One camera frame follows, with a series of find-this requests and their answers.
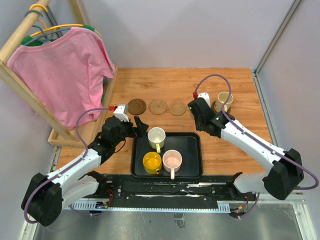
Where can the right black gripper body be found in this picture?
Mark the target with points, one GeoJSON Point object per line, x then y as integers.
{"type": "Point", "coordinates": [198, 124]}

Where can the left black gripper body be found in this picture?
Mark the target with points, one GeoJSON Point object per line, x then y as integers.
{"type": "Point", "coordinates": [127, 130]}

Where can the dark wooden coaster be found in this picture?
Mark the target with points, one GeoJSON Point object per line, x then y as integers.
{"type": "Point", "coordinates": [136, 106]}
{"type": "Point", "coordinates": [215, 111]}

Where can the woven rattan coaster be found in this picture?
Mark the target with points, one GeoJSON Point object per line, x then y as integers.
{"type": "Point", "coordinates": [177, 108]}
{"type": "Point", "coordinates": [158, 106]}

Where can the cream cartoon cup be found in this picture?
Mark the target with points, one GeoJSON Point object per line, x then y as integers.
{"type": "Point", "coordinates": [224, 98]}

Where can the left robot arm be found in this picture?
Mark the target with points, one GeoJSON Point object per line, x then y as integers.
{"type": "Point", "coordinates": [47, 195]}

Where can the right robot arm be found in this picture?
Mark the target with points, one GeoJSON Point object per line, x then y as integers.
{"type": "Point", "coordinates": [281, 172]}

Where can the white faceted cup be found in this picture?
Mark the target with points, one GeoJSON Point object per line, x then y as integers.
{"type": "Point", "coordinates": [156, 138]}

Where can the yellow cup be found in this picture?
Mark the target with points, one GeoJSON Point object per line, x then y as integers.
{"type": "Point", "coordinates": [152, 163]}

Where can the pink cup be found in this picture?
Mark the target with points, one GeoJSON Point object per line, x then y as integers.
{"type": "Point", "coordinates": [172, 161]}

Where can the black tray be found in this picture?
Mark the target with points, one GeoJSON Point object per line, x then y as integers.
{"type": "Point", "coordinates": [188, 144]}

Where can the wooden clothes rack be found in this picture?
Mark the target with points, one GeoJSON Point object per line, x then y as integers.
{"type": "Point", "coordinates": [60, 136]}

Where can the pink t-shirt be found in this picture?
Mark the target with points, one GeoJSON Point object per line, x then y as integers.
{"type": "Point", "coordinates": [66, 75]}

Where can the yellow hanger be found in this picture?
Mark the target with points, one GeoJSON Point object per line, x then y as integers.
{"type": "Point", "coordinates": [77, 10]}

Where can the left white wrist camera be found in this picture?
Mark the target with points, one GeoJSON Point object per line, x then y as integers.
{"type": "Point", "coordinates": [121, 113]}

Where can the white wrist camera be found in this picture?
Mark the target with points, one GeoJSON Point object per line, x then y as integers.
{"type": "Point", "coordinates": [121, 113]}
{"type": "Point", "coordinates": [203, 95]}

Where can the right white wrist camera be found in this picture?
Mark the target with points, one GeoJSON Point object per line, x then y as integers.
{"type": "Point", "coordinates": [203, 95]}

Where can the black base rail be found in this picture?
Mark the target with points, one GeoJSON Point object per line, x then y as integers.
{"type": "Point", "coordinates": [114, 192]}

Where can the right aluminium frame post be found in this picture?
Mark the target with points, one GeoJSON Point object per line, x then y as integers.
{"type": "Point", "coordinates": [293, 9]}

